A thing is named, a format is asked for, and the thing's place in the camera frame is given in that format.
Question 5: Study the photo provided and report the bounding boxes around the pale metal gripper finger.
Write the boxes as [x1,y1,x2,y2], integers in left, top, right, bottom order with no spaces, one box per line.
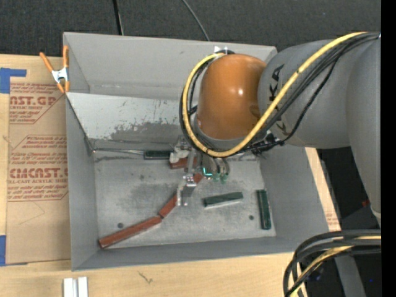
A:
[181,174,198,207]
[176,180,187,205]

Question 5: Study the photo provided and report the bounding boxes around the dark green flat block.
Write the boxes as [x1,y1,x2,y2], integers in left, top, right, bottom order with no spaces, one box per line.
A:
[256,189,273,231]
[202,191,244,210]
[143,150,173,161]

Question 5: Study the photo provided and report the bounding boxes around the grey metal bin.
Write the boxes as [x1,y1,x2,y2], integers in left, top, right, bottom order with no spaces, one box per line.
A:
[62,32,330,272]

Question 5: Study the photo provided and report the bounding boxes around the brown cardboard board, red print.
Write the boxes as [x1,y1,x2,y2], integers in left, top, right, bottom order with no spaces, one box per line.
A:
[0,53,342,266]

